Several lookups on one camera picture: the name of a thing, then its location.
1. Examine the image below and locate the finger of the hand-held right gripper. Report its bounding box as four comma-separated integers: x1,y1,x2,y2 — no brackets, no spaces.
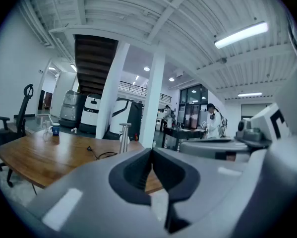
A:
179,137,250,162

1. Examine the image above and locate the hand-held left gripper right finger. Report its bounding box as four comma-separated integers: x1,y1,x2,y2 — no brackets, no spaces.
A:
152,148,253,238

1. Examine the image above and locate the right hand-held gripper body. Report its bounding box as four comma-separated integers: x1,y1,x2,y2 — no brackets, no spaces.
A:
236,102,292,149

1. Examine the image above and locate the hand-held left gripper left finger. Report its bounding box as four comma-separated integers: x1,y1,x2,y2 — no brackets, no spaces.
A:
26,148,165,238

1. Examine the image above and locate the silver desk lamp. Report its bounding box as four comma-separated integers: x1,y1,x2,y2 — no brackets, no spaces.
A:
119,122,132,155

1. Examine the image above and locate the black metal table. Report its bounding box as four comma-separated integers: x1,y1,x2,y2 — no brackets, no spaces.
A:
162,126,206,149

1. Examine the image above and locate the long ceiling tube light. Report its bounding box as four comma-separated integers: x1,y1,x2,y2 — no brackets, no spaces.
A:
237,91,263,98
213,21,269,50

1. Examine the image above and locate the dark framed glass partition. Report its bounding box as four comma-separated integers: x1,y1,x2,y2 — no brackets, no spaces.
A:
178,84,210,131

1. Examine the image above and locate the blue mug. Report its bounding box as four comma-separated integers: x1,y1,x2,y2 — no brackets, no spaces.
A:
51,122,61,137

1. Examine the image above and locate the clear glass cup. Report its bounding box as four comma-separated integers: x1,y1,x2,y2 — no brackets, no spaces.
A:
41,119,54,143

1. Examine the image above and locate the white service robot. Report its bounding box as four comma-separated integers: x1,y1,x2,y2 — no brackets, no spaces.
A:
79,93,102,134

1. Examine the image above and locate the plastic-wrapped grey robot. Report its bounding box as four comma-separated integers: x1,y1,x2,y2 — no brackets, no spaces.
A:
59,89,87,129

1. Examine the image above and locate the white and black robot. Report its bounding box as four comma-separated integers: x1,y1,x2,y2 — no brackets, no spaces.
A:
106,97,144,142

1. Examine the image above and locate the black balcony railing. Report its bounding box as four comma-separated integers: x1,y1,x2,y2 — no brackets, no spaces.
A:
118,80,173,103

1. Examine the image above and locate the black office chair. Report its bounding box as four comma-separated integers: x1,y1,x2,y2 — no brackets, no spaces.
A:
0,83,35,188

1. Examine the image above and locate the dark wooden staircase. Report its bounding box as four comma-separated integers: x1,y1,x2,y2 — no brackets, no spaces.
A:
73,33,119,97

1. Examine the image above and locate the black power cord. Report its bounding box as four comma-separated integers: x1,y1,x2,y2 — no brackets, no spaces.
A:
86,145,118,161

